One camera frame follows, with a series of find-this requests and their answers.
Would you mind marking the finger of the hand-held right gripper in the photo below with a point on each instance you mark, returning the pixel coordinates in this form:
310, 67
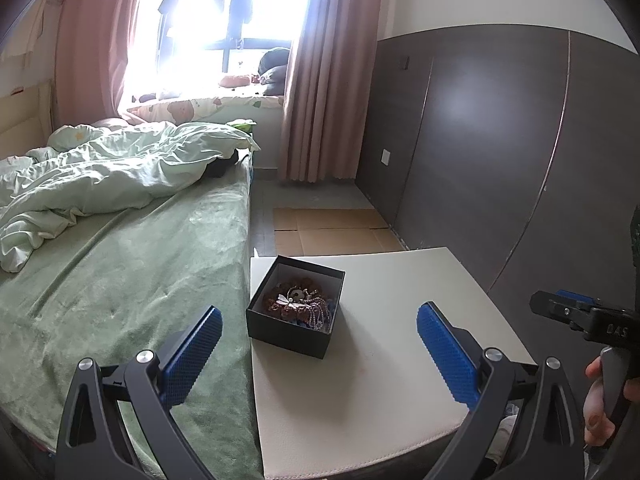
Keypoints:
577, 296
560, 311

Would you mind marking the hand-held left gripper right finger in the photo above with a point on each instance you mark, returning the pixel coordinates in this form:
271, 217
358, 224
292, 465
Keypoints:
447, 355

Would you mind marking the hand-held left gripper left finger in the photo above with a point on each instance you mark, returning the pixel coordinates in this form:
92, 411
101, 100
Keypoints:
192, 355

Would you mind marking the black jewelry box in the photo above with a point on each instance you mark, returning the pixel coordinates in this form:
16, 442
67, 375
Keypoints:
285, 337

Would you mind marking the beaded jewelry pile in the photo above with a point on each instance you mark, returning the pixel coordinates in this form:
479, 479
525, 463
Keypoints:
275, 305

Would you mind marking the person's right hand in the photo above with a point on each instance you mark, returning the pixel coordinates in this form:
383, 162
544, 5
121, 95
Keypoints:
595, 410

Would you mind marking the white table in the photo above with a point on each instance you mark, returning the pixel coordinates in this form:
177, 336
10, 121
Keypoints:
390, 400

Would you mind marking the dark green clothing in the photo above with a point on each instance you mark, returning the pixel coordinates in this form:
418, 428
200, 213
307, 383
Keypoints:
635, 240

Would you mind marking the bed with green sheet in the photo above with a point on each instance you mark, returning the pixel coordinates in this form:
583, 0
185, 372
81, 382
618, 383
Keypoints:
125, 300

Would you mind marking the flat cardboard sheet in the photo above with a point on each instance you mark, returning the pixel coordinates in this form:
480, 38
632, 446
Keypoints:
335, 230

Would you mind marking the pale green duvet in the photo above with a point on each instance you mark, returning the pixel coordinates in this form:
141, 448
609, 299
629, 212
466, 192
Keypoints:
110, 180

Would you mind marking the floral window seat cushion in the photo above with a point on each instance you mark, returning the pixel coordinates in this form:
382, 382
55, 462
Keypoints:
200, 106

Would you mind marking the red cushion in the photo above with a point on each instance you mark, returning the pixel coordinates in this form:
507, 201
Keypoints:
236, 80

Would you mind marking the beige headboard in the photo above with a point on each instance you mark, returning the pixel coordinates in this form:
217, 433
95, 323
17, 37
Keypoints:
25, 120

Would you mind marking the dark blue pillow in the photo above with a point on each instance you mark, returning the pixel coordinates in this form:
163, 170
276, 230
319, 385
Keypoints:
275, 72

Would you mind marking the pink curtain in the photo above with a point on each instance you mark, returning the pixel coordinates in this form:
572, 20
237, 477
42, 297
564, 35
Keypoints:
330, 85
90, 40

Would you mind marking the window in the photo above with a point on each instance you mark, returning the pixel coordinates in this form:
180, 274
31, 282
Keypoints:
210, 60

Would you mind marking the white wall outlet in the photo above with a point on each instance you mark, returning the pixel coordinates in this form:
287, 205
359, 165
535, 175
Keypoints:
385, 157

